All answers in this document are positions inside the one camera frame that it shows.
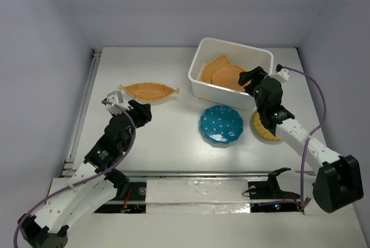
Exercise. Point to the boat-shaped woven basket plate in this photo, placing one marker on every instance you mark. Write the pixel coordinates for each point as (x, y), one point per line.
(149, 91)

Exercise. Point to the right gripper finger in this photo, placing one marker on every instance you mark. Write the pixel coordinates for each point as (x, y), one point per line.
(245, 81)
(257, 73)

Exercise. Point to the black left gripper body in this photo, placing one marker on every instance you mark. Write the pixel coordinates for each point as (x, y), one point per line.
(133, 113)

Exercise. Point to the white plastic bin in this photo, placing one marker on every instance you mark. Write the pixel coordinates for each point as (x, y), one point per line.
(244, 56)

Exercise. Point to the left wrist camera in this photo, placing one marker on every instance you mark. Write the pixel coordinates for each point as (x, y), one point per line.
(114, 102)

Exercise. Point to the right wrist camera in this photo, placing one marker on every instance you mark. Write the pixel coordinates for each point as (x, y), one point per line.
(282, 74)

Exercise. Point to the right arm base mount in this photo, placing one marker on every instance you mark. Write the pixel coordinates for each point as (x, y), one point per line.
(268, 197)

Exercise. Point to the blue polka-dot ceramic plate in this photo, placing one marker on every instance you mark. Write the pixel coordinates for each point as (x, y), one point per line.
(221, 125)

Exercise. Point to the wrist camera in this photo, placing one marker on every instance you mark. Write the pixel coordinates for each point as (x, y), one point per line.
(282, 74)
(114, 102)

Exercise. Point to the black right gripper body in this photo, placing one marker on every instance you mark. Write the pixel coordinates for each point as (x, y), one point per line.
(255, 93)

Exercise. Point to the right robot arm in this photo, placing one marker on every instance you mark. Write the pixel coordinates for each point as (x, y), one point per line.
(338, 178)

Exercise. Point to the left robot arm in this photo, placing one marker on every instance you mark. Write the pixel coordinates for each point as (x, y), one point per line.
(96, 181)

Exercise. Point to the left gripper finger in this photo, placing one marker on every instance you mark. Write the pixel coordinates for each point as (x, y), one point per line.
(146, 116)
(134, 105)

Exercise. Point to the leaf-shaped bamboo plate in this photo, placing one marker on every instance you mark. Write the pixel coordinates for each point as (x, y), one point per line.
(228, 77)

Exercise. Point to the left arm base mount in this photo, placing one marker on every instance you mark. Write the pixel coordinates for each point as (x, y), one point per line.
(133, 202)

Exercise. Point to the aluminium rail frame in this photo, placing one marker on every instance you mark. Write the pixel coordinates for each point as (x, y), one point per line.
(171, 142)

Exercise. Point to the round bamboo plate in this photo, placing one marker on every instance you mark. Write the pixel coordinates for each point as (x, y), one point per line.
(260, 131)

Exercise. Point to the fan-shaped woven basket plate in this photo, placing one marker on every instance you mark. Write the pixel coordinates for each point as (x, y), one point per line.
(212, 66)

